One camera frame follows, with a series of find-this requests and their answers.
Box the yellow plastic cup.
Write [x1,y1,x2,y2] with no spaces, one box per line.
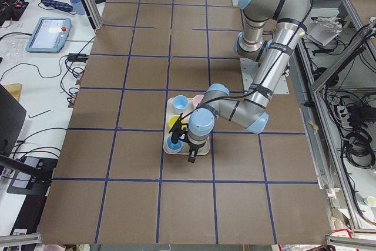
[169,115,186,130]

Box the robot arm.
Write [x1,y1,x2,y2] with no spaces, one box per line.
[169,0,312,149]

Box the teach pendant tablet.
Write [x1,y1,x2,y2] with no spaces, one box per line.
[25,17,72,53]

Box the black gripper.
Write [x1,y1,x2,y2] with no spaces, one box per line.
[169,113,188,143]

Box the blue plastic cup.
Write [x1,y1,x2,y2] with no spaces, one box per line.
[166,136,184,154]
[173,95,189,115]

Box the pink plastic cup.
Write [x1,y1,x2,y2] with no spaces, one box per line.
[192,94,204,109]

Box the black allen key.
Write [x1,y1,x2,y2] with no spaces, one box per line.
[28,109,51,119]

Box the blue pencil case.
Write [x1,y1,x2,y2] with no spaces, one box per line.
[41,0,73,12]

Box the black monitor stand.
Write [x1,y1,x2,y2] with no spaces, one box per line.
[0,83,58,196]

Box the blue cup on desk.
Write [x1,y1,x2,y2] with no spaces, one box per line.
[70,0,85,15]

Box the cream plastic tray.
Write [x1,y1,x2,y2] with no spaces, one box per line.
[163,97,210,156]

